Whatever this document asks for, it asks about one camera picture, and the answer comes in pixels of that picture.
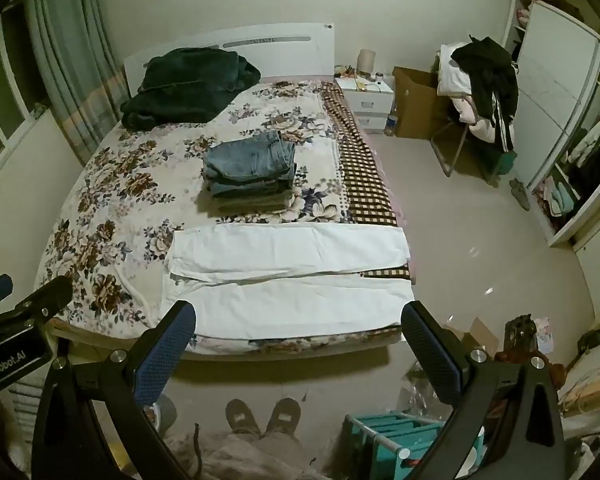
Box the person's beige trousers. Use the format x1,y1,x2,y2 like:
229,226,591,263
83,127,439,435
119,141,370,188
170,430,321,480

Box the brown wooden object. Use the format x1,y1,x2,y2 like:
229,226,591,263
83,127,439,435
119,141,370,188
495,314,566,391

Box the folded light blue jeans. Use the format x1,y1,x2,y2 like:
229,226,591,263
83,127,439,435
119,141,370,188
203,131,297,183

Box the person's right shoe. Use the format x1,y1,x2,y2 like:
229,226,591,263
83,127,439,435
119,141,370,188
265,397,302,436

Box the pink printed paper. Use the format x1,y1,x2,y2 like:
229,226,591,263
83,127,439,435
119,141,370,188
532,316,556,356

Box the cardboard box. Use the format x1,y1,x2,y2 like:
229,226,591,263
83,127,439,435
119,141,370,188
392,66,453,140

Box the white wardrobe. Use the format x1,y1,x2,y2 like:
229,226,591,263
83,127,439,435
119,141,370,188
500,0,600,248

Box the grey-green curtain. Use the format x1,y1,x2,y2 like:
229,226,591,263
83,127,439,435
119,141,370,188
22,0,126,168

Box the white pants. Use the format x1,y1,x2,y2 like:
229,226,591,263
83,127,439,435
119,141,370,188
160,222,415,341

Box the brown checkered sheet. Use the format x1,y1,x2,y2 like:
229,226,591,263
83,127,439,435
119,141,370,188
320,82,412,281

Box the folded grey pants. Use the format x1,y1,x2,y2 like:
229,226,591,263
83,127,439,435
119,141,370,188
212,187,295,213

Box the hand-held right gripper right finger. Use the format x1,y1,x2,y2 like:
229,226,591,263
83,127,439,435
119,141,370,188
401,301,566,480

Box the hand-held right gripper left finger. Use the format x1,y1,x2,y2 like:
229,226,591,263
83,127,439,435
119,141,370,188
30,300,198,480

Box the teal storage rack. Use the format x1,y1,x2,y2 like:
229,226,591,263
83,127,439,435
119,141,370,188
342,410,486,480

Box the black jacket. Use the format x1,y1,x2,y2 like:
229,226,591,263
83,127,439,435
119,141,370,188
451,36,520,153

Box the grey shoe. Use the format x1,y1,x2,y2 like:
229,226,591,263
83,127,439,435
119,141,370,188
145,394,178,436

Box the grey slipper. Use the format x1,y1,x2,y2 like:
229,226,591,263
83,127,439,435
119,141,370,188
509,177,531,211

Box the pile of white clothes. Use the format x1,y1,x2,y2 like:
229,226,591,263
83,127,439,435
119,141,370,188
437,44,496,143

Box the clear plastic wrap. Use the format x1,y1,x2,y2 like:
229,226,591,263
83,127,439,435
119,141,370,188
395,365,448,416

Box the person's shoe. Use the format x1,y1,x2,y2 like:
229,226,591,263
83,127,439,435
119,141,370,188
225,398,262,436
265,397,302,436

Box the white bed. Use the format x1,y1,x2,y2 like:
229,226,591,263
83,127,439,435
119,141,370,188
32,22,416,361

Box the person's left shoe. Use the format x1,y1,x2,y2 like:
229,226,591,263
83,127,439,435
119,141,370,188
225,398,262,436

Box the dark green blanket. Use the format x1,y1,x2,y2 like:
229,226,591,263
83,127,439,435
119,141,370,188
120,47,262,130

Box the flat cardboard piece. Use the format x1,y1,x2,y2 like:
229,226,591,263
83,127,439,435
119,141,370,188
442,317,503,356

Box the metal folding chair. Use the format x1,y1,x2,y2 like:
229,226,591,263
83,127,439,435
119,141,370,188
430,120,516,186

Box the white nightstand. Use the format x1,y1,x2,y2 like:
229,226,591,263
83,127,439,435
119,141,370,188
334,76,396,133

